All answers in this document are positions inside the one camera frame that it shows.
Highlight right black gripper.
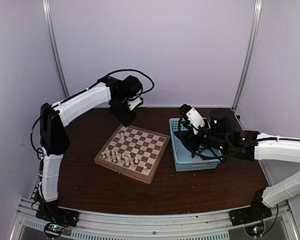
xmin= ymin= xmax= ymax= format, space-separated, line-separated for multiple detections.
xmin=174 ymin=118 xmax=229 ymax=153

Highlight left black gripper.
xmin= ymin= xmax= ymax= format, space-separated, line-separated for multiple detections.
xmin=109 ymin=96 xmax=137 ymax=128

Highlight white queen chess piece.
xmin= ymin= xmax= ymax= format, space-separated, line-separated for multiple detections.
xmin=124 ymin=159 xmax=130 ymax=167

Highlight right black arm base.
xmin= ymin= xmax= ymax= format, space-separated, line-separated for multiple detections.
xmin=229 ymin=188 xmax=272 ymax=226

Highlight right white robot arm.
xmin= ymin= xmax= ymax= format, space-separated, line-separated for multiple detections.
xmin=176 ymin=104 xmax=300 ymax=221

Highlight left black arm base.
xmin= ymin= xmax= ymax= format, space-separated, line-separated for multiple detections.
xmin=35 ymin=197 xmax=80 ymax=227

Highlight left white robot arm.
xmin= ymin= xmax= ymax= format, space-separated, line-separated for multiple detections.
xmin=39 ymin=75 xmax=143 ymax=202

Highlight wooden folding chess board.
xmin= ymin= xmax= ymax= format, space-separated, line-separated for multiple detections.
xmin=94 ymin=124 xmax=171 ymax=184

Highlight light blue plastic basket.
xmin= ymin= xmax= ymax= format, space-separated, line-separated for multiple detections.
xmin=168 ymin=117 xmax=222 ymax=173

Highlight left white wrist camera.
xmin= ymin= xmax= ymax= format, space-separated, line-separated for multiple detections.
xmin=127 ymin=97 xmax=144 ymax=111

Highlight right black cable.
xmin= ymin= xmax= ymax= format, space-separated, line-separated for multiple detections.
xmin=177 ymin=109 xmax=256 ymax=164

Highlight front aluminium rail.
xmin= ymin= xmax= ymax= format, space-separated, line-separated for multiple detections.
xmin=7 ymin=198 xmax=300 ymax=240

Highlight left aluminium frame post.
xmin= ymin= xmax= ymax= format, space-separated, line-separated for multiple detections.
xmin=42 ymin=0 xmax=70 ymax=100

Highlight aluminium frame post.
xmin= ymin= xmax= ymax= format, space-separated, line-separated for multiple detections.
xmin=232 ymin=0 xmax=263 ymax=112
xmin=42 ymin=0 xmax=70 ymax=100

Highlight right aluminium frame post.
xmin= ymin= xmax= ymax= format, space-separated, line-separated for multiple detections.
xmin=232 ymin=0 xmax=263 ymax=112

